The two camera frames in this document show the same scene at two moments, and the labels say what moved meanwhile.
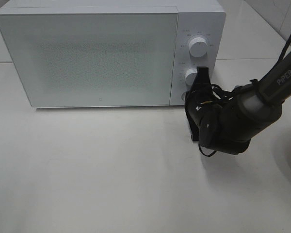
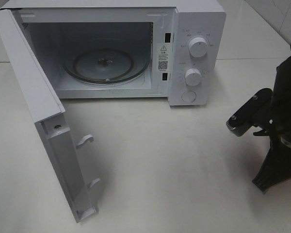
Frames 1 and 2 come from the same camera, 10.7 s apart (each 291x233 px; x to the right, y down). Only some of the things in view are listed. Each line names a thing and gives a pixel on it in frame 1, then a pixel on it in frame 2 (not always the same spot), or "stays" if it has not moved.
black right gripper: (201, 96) -> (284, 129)
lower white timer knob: (190, 75) stays
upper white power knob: (198, 47) stays
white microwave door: (67, 59) -> (61, 145)
